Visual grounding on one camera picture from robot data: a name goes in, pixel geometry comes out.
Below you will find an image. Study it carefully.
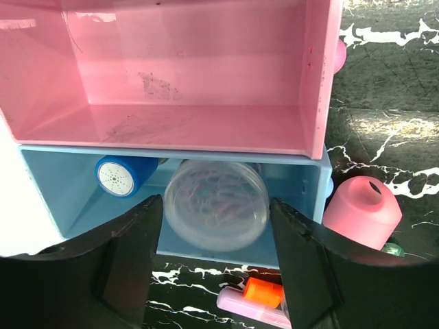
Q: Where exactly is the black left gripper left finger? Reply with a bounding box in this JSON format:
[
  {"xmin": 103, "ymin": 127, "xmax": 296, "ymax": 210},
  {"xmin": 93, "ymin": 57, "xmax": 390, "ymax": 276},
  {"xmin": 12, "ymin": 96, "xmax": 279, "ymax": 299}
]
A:
[{"xmin": 1, "ymin": 195, "xmax": 163, "ymax": 328}]

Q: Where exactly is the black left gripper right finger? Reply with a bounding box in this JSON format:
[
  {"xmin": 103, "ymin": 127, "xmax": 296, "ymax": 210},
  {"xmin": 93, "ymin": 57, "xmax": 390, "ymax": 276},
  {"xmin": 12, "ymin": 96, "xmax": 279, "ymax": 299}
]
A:
[{"xmin": 270, "ymin": 198, "xmax": 438, "ymax": 328}]

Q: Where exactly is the clear jar of clips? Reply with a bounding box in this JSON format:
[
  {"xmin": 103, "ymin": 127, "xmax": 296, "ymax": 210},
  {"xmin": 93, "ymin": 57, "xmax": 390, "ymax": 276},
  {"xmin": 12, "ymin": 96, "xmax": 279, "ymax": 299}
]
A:
[{"xmin": 163, "ymin": 160, "xmax": 270, "ymax": 252}]

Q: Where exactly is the light blue bin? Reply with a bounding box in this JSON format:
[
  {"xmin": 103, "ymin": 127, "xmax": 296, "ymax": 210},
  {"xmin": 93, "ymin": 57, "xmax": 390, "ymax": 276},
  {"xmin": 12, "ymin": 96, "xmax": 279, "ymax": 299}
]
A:
[{"xmin": 20, "ymin": 145, "xmax": 333, "ymax": 268}]

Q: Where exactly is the pink plastic bin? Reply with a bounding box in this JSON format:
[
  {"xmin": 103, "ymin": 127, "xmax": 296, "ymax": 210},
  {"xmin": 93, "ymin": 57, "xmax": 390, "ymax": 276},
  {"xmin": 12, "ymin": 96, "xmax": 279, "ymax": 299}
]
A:
[{"xmin": 1, "ymin": 1, "xmax": 343, "ymax": 160}]

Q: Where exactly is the green highlighter pen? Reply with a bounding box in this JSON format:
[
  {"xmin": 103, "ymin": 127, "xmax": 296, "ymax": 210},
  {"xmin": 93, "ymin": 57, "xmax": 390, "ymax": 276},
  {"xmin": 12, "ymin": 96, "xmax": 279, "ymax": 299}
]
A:
[{"xmin": 381, "ymin": 242, "xmax": 405, "ymax": 258}]

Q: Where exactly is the pink eraser stick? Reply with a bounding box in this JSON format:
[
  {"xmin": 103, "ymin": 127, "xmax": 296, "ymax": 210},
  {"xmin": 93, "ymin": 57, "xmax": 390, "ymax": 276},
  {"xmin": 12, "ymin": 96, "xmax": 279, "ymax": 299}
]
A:
[{"xmin": 216, "ymin": 287, "xmax": 292, "ymax": 329}]

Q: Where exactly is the black marble pattern mat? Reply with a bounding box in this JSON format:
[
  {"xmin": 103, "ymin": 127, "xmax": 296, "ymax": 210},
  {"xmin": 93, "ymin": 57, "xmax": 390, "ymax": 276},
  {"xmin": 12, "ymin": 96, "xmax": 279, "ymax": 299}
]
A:
[{"xmin": 143, "ymin": 1, "xmax": 438, "ymax": 328}]

